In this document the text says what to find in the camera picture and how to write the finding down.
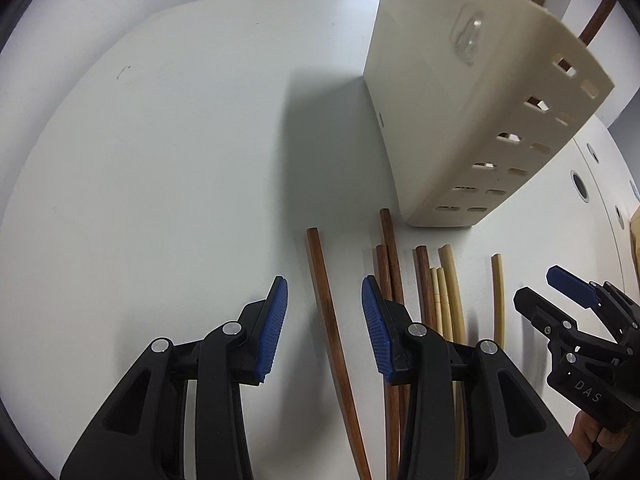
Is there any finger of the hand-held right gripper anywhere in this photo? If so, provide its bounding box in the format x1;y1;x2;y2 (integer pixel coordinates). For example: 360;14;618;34
513;286;629;359
546;265;640;347

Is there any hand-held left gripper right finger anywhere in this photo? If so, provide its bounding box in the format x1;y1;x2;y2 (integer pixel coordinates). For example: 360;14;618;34
361;275;591;480

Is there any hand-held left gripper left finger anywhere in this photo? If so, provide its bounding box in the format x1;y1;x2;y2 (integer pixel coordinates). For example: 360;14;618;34
60;276;289;480

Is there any cream chopstick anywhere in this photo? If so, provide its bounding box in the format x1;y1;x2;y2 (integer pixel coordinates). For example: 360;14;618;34
436;267;454;342
438;244;469;347
490;253;507;347
430;267;444;335

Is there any cream slotted utensil holder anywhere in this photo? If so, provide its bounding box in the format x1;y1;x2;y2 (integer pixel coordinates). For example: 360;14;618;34
363;0;615;229

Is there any person's right hand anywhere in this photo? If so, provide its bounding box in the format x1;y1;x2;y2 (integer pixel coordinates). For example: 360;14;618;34
570;409;628;472

